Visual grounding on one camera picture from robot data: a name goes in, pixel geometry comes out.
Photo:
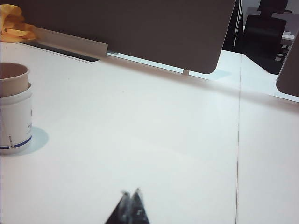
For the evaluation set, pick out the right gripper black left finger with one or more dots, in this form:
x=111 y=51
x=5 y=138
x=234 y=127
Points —
x=119 y=213

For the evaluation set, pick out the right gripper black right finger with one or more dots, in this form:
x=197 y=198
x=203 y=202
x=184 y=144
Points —
x=139 y=210

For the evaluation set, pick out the brown kraft paper cup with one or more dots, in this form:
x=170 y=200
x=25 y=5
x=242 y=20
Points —
x=14 y=79

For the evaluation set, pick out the white paper cup blue logo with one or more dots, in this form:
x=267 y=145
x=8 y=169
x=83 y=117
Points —
x=16 y=121

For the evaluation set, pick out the wide grey desk divider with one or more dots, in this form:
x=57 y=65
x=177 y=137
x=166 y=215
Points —
x=140 y=30

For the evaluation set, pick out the grey desk divider panel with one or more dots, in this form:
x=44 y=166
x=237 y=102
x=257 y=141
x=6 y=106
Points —
x=289 y=77

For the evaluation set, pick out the black jacket with white stripes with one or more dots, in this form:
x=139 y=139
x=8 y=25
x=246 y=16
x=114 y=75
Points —
x=234 y=25

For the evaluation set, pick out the yellow cloth bag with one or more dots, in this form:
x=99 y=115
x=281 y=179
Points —
x=14 y=28

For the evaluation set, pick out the black office chair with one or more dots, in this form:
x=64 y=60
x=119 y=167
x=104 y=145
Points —
x=264 y=35

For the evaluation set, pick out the white divider bracket foot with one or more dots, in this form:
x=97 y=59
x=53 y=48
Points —
x=186 y=72

